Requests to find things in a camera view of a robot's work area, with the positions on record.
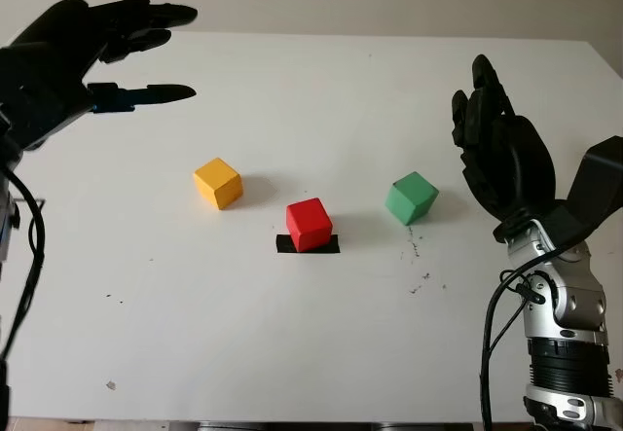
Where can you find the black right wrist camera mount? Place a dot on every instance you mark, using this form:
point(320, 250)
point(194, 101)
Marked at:
point(589, 192)

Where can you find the green wooden block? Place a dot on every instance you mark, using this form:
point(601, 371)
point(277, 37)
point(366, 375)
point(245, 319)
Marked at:
point(411, 200)

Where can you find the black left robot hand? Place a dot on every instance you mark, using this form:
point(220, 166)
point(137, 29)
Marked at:
point(48, 71)

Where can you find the red wooden block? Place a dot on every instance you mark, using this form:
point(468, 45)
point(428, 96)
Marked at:
point(309, 226)

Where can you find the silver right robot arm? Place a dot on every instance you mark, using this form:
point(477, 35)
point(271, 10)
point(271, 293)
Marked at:
point(569, 304)

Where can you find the yellow wooden block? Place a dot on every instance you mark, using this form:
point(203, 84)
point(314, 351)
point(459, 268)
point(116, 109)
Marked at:
point(219, 183)

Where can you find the black tape mark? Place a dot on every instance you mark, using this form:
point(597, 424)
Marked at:
point(282, 246)

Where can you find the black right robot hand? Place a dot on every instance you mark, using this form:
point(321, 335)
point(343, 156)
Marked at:
point(511, 168)

